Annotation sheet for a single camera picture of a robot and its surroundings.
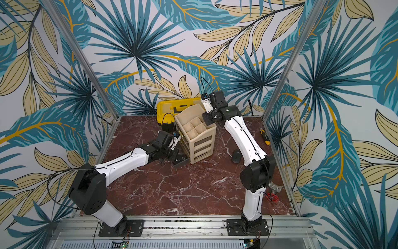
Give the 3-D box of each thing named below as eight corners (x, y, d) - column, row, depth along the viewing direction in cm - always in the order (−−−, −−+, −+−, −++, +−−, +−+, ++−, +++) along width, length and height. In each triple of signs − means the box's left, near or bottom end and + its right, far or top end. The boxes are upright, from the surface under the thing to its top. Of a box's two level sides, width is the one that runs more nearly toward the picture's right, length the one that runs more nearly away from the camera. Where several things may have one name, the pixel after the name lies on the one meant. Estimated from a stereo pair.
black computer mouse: (232, 163, 98) (233, 160, 96) (231, 152, 103) (232, 149, 101) (241, 163, 98) (242, 160, 96) (239, 152, 103) (240, 149, 101)
